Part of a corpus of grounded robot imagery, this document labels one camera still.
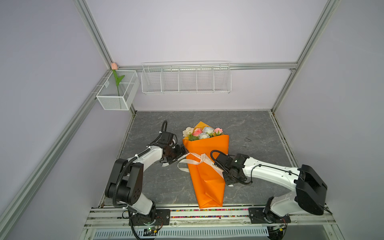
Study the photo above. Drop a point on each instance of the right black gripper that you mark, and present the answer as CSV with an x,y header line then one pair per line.
x,y
226,181

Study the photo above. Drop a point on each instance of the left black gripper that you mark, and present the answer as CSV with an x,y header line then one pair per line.
x,y
179,153

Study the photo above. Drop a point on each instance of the white ribbon strip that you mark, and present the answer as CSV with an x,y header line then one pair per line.
x,y
195,159

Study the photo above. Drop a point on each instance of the dark pink rose fake flower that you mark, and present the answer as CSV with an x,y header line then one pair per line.
x,y
197,132

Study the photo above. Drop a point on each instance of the orange wrapping paper sheet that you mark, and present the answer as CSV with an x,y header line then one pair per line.
x,y
208,184

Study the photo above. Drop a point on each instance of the white rose fake flower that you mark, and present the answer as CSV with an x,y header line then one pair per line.
x,y
207,132

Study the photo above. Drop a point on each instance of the cream rose fake flower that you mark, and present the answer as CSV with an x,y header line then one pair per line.
x,y
188,132

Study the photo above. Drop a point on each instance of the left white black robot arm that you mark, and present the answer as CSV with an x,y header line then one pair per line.
x,y
125,183

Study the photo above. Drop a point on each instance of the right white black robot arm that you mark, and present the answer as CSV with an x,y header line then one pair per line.
x,y
307,190

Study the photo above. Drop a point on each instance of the pink tulip fake flower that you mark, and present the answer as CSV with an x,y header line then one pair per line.
x,y
118,78

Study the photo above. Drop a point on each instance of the white mesh corner basket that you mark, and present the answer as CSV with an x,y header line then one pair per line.
x,y
108,95

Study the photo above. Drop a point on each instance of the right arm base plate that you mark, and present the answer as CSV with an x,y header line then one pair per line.
x,y
257,216

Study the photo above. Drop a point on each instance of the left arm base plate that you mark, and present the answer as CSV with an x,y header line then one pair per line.
x,y
154,218

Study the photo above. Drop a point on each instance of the white wire wall basket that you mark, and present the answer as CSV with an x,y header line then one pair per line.
x,y
196,77

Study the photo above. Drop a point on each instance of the aluminium front rail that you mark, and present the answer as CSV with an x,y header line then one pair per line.
x,y
194,217

